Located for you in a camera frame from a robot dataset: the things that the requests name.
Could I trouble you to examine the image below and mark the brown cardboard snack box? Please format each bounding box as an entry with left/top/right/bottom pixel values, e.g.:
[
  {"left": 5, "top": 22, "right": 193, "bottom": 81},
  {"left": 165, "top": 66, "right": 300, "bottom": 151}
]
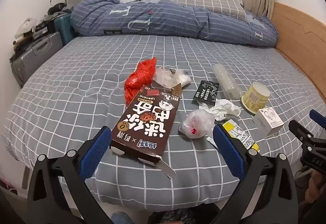
[{"left": 110, "top": 85, "right": 182, "bottom": 178}]

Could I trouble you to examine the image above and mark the yellow and white carton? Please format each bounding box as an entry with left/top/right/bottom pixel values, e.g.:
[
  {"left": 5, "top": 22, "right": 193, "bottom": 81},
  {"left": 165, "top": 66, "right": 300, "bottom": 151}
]
[{"left": 207, "top": 119, "right": 260, "bottom": 153}]

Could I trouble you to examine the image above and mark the clear crumpled plastic bag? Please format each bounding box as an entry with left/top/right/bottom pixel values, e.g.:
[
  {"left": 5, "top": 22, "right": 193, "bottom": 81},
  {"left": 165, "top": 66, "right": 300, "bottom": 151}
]
[{"left": 180, "top": 109, "right": 216, "bottom": 139}]

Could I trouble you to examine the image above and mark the wooden headboard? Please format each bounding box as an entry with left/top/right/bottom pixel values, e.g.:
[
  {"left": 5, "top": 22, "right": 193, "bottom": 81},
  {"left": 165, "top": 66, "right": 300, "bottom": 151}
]
[{"left": 270, "top": 1, "right": 326, "bottom": 102}]

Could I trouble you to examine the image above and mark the black bag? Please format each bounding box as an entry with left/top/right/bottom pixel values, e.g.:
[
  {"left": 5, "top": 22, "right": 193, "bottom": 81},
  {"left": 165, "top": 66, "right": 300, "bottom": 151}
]
[{"left": 32, "top": 17, "right": 60, "bottom": 39}]

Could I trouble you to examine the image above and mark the bed with grey checked sheet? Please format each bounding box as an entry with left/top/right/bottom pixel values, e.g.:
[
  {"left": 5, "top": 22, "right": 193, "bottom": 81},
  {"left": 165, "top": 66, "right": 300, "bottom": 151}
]
[{"left": 0, "top": 34, "right": 326, "bottom": 199}]

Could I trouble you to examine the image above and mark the yellow paper cup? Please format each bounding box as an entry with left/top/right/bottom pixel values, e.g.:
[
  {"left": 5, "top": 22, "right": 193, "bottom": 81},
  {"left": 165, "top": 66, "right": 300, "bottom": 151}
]
[{"left": 241, "top": 82, "right": 270, "bottom": 115}]

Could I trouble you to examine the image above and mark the grey checked pillow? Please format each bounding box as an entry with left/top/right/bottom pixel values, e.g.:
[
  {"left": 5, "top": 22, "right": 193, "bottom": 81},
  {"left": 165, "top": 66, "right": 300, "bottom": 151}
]
[{"left": 174, "top": 0, "right": 246, "bottom": 21}]

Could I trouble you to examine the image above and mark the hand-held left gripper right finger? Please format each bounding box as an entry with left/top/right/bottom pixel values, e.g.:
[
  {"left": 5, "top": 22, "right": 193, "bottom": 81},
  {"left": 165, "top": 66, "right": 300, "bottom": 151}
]
[{"left": 213, "top": 123, "right": 298, "bottom": 224}]

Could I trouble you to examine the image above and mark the red plastic bag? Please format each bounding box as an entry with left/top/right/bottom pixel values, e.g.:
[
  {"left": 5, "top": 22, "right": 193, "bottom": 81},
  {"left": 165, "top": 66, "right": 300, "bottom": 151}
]
[{"left": 124, "top": 59, "right": 156, "bottom": 105}]

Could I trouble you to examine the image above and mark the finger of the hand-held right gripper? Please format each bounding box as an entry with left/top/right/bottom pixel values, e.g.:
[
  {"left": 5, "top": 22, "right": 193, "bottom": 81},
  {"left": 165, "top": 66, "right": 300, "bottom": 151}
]
[
  {"left": 309, "top": 109, "right": 326, "bottom": 125},
  {"left": 289, "top": 120, "right": 326, "bottom": 153}
]

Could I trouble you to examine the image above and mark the teal suitcase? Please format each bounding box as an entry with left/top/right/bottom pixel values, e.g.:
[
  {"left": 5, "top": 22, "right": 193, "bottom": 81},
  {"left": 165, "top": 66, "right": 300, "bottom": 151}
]
[{"left": 55, "top": 13, "right": 77, "bottom": 45}]

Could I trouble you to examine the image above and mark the small white cardboard box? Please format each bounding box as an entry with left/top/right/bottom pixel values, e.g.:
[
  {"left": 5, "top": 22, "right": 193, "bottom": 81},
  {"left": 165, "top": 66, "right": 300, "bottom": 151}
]
[{"left": 253, "top": 107, "right": 284, "bottom": 137}]

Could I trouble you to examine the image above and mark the translucent white drawstring bag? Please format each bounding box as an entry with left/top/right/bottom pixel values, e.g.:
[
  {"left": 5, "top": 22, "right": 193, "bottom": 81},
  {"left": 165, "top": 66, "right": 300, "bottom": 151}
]
[{"left": 155, "top": 66, "right": 191, "bottom": 96}]

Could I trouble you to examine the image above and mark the black device with cables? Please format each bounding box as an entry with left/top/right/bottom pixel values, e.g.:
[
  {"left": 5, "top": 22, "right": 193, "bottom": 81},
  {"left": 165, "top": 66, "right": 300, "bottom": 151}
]
[{"left": 48, "top": 3, "right": 68, "bottom": 14}]

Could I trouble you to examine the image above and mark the blue striped duvet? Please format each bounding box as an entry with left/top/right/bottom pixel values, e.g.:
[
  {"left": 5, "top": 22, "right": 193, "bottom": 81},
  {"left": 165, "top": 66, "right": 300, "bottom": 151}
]
[{"left": 70, "top": 0, "right": 279, "bottom": 48}]

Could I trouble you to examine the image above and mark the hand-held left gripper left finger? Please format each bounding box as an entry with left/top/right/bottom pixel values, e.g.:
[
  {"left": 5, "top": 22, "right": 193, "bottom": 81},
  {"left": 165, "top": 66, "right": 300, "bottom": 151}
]
[{"left": 27, "top": 126, "right": 112, "bottom": 224}]

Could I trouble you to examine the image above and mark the black wet wipe packet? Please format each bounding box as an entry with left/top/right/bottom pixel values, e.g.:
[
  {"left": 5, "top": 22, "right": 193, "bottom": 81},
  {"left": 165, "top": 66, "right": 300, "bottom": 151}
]
[{"left": 193, "top": 80, "right": 220, "bottom": 105}]

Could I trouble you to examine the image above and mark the white rounded appliance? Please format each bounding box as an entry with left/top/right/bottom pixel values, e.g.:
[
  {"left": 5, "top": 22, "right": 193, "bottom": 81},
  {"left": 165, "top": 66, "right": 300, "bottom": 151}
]
[{"left": 14, "top": 18, "right": 39, "bottom": 39}]

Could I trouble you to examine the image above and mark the clear bubble wrap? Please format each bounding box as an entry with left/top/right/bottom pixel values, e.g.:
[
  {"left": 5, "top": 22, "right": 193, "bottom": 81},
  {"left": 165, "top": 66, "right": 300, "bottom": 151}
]
[{"left": 213, "top": 64, "right": 242, "bottom": 99}]

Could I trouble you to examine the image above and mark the crumpled white tissue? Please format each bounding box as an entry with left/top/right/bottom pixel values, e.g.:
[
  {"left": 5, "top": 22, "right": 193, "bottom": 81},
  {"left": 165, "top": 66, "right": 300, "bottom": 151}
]
[{"left": 199, "top": 99, "right": 241, "bottom": 121}]

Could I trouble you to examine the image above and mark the grey suitcase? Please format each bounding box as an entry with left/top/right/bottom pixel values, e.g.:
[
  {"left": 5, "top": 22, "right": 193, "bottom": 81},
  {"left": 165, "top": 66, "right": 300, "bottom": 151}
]
[{"left": 10, "top": 32, "right": 64, "bottom": 88}]

